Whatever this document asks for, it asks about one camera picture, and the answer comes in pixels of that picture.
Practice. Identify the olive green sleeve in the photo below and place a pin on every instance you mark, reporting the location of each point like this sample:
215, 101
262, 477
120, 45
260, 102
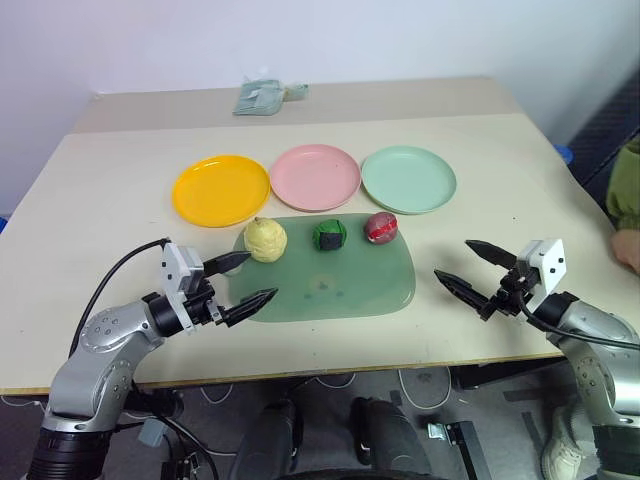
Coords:
625, 187

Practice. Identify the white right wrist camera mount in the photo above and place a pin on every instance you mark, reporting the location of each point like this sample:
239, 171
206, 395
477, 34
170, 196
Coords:
545, 265

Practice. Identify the person's bare hand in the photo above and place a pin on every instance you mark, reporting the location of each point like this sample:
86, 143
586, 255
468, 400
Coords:
626, 252

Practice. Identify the green folded cloth bag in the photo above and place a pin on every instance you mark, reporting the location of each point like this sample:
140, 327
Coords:
260, 97

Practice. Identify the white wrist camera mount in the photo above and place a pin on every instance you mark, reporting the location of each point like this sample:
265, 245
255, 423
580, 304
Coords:
545, 265
176, 272

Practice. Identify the black table leg frame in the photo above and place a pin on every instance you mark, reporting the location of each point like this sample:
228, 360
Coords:
470, 430

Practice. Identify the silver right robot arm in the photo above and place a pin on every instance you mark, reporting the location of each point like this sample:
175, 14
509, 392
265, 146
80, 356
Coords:
595, 345

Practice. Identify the pink plate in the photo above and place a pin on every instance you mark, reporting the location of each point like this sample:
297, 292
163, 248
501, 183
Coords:
316, 176

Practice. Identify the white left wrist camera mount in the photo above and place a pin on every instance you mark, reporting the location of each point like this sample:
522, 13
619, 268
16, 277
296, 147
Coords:
176, 272

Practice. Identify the blue object at table edge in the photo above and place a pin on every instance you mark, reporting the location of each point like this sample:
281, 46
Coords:
3, 220

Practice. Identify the dark red fruit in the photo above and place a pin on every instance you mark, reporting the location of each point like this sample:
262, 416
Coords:
381, 227

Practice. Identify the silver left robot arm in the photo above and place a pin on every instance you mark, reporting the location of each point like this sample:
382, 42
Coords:
97, 350

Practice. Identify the yellow plate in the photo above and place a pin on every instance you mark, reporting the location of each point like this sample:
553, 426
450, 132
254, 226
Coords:
220, 190

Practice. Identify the green translucent mat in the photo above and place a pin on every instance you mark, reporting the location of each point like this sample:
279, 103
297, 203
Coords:
345, 280

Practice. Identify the white sneaker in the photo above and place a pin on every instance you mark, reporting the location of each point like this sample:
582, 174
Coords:
562, 445

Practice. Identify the light green plate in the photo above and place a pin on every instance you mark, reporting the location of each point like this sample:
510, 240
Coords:
409, 179

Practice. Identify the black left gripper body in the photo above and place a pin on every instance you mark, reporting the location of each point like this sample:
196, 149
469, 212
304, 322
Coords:
202, 302

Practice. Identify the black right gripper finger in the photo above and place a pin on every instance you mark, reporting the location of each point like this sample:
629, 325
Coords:
460, 289
492, 253

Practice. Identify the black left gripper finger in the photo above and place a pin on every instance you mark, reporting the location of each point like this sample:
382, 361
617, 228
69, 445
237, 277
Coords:
227, 261
250, 304

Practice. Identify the green black toy vegetable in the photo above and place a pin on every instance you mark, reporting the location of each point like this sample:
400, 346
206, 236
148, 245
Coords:
330, 234

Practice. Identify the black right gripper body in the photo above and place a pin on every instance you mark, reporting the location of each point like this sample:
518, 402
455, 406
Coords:
507, 295

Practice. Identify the yellow pear toy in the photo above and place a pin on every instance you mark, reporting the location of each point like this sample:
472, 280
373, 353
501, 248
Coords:
266, 241

